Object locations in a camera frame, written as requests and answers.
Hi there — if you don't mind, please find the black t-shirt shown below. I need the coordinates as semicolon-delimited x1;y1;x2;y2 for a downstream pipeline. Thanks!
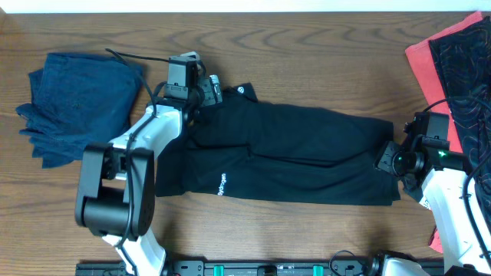
156;84;400;205

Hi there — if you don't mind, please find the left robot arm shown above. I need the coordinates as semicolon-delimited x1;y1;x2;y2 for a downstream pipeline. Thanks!
74;51;222;275

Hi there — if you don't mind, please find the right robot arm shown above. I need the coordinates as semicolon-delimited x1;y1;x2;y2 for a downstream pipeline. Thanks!
374;111;490;275

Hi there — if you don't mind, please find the black garment with logo tag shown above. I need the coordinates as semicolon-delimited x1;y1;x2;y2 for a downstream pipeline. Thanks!
401;179;431;210

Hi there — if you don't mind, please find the red garment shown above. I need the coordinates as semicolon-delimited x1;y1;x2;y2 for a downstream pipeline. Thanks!
404;11;485;254

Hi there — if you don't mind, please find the black patterned garment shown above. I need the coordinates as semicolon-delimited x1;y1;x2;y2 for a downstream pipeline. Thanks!
428;17;491;231

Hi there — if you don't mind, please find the folded navy blue garment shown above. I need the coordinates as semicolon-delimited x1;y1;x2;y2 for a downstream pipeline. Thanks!
15;53;143;169

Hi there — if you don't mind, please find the black mounting rail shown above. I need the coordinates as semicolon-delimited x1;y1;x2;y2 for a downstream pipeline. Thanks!
75;260;364;276

